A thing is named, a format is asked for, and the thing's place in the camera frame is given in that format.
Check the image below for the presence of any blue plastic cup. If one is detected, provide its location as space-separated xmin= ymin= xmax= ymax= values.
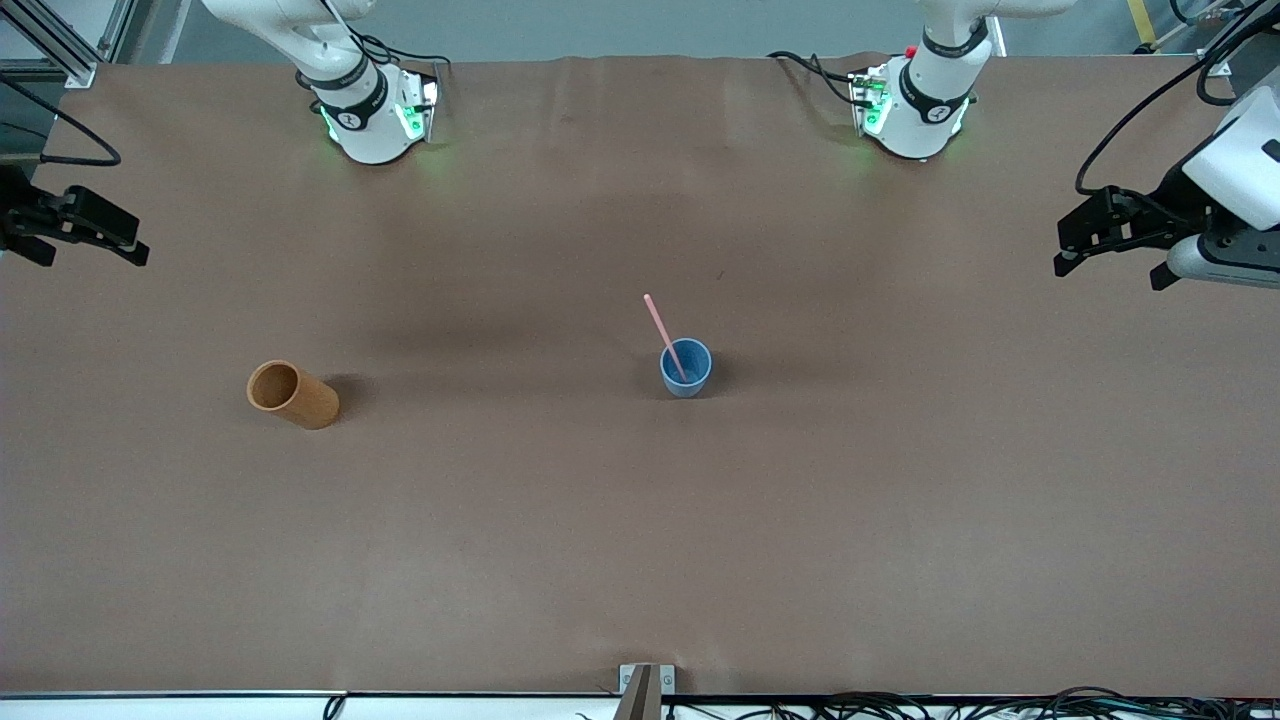
xmin=659 ymin=337 xmax=714 ymax=399

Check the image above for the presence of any pink chopstick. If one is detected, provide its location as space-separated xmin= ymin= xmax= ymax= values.
xmin=643 ymin=293 xmax=690 ymax=383

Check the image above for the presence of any brown cylindrical cup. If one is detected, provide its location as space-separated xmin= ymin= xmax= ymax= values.
xmin=246 ymin=359 xmax=341 ymax=431

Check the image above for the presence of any white table edge strip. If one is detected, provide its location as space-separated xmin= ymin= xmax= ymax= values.
xmin=0 ymin=690 xmax=1280 ymax=720

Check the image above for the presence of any brown table cover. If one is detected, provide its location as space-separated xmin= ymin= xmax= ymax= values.
xmin=0 ymin=52 xmax=1280 ymax=698

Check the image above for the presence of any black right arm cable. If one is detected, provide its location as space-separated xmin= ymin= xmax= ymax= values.
xmin=0 ymin=74 xmax=123 ymax=169

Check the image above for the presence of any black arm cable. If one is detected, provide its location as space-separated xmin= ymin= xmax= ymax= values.
xmin=1074 ymin=0 xmax=1280 ymax=197
xmin=0 ymin=74 xmax=123 ymax=169

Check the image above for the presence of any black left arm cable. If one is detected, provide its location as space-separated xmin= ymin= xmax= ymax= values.
xmin=1074 ymin=0 xmax=1280 ymax=197

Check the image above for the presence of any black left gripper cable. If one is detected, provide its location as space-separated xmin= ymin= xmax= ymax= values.
xmin=1194 ymin=8 xmax=1280 ymax=107

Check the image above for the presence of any aluminium frame profile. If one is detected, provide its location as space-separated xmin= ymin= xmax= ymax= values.
xmin=0 ymin=0 xmax=138 ymax=91

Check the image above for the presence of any black left base cable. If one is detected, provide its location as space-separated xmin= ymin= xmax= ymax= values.
xmin=767 ymin=50 xmax=863 ymax=109

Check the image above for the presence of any black cable tangle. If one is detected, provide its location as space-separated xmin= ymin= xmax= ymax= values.
xmin=660 ymin=686 xmax=1280 ymax=720

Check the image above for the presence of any grey metal camera bracket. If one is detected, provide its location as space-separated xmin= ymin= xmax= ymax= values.
xmin=618 ymin=663 xmax=677 ymax=720

